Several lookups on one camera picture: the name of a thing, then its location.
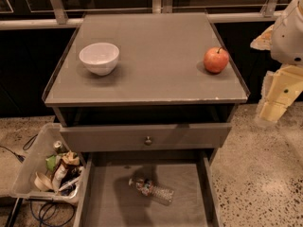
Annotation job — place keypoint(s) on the brown white bottle in bin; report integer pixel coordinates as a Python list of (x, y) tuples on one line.
[(68, 161)]

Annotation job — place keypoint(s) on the grey cabinet counter top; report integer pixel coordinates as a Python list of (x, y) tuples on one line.
[(160, 62)]

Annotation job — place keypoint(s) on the metal can in bin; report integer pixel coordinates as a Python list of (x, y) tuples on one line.
[(59, 147)]

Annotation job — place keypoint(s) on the clear plastic water bottle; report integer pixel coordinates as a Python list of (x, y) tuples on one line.
[(148, 188)]

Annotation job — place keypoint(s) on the white ceramic bowl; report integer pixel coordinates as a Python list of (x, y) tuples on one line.
[(100, 58)]

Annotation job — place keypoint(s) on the clear plastic bin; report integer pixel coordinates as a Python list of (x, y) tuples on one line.
[(42, 148)]

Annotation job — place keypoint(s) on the grey open middle drawer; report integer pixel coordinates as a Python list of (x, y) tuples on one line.
[(107, 200)]

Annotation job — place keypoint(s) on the green item in bin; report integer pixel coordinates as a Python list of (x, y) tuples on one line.
[(51, 162)]

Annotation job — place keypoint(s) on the red apple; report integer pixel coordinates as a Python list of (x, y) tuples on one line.
[(215, 60)]

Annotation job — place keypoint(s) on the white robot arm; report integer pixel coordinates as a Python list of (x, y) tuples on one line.
[(284, 40)]

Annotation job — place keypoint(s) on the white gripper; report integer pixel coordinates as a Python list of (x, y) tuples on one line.
[(290, 38)]

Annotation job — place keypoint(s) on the white cup in bin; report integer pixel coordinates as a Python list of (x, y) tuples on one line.
[(42, 182)]

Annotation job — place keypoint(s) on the grey upper drawer with knob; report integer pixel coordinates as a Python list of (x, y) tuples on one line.
[(145, 137)]

